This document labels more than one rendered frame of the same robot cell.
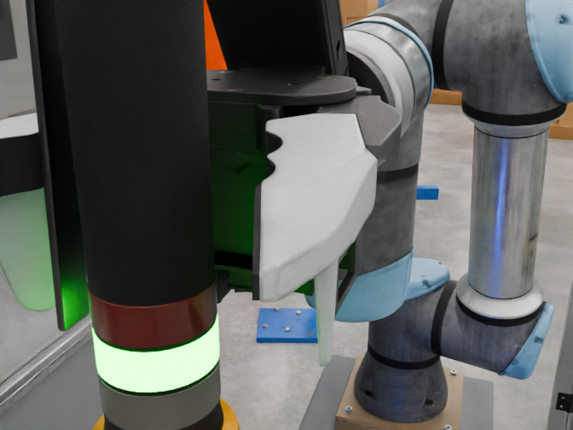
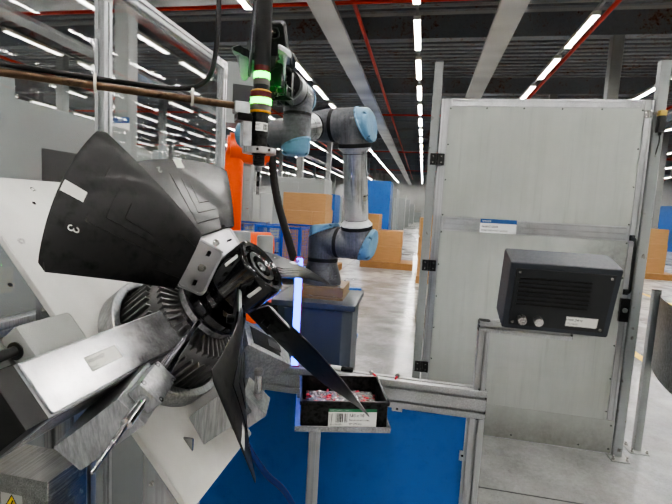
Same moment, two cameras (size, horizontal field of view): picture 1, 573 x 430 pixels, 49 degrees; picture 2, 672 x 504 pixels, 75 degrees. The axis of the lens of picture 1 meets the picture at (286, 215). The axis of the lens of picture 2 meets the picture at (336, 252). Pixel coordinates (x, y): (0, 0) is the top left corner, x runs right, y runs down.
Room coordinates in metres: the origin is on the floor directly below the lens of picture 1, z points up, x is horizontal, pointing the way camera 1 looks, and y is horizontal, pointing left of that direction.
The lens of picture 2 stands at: (-0.79, 0.00, 1.34)
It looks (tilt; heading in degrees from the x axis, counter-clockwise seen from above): 6 degrees down; 352
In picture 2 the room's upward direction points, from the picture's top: 3 degrees clockwise
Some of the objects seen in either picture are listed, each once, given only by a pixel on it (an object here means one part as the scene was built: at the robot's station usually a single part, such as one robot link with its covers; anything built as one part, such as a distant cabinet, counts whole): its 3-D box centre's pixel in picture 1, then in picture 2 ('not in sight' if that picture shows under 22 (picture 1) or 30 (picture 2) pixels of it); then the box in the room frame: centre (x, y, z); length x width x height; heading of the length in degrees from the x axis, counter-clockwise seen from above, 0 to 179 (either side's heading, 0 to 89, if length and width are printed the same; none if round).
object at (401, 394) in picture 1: (402, 368); (322, 270); (0.88, -0.19, 1.10); 0.15 x 0.15 x 0.10
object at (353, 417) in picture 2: not in sight; (341, 400); (0.28, -0.19, 0.85); 0.22 x 0.17 x 0.07; 87
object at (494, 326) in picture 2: not in sight; (523, 329); (0.29, -0.68, 1.04); 0.24 x 0.03 x 0.03; 71
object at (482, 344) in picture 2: not in sight; (481, 354); (0.32, -0.58, 0.96); 0.03 x 0.03 x 0.20; 71
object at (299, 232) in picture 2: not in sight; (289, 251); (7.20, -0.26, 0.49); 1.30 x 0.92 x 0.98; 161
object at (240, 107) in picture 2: not in sight; (255, 129); (0.15, 0.05, 1.49); 0.09 x 0.07 x 0.10; 106
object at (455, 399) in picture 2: not in sight; (327, 382); (0.46, -0.18, 0.82); 0.90 x 0.04 x 0.08; 71
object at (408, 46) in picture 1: (366, 90); (298, 97); (0.41, -0.05, 1.62); 0.11 x 0.08 x 0.09; 161
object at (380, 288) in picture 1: (336, 228); (291, 134); (0.41, -0.04, 1.53); 0.11 x 0.08 x 0.11; 58
